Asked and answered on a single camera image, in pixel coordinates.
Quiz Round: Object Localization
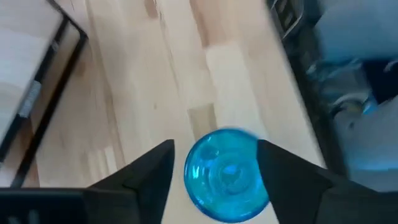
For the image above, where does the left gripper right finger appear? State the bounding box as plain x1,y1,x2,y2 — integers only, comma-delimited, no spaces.
257,139,333,224

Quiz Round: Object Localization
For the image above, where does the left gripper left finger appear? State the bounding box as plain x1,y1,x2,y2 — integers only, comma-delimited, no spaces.
90,139,175,224

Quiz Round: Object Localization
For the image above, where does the blue emblem-embossed glass vase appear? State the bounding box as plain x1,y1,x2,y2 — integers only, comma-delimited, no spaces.
183,127,271,224

